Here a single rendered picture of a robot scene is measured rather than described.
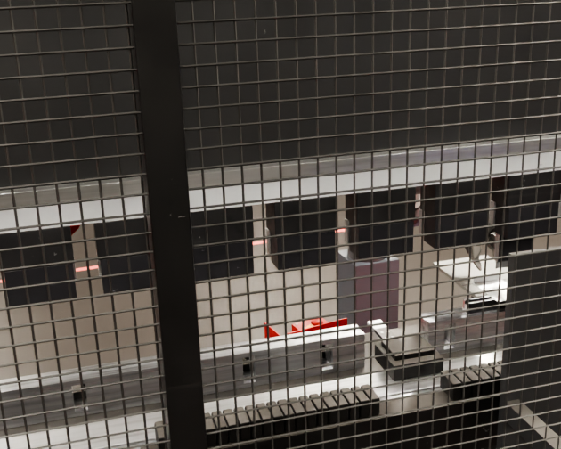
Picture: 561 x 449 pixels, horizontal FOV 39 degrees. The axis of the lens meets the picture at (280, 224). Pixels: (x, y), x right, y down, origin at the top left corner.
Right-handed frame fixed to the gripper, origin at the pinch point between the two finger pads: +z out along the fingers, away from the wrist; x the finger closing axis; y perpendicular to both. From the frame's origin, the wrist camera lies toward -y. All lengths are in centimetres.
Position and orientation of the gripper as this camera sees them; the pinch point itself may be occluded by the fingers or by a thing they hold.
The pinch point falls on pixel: (488, 265)
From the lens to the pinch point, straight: 225.0
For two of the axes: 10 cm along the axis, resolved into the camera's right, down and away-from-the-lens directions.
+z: 2.0, 9.2, -3.4
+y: 1.9, -3.8, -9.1
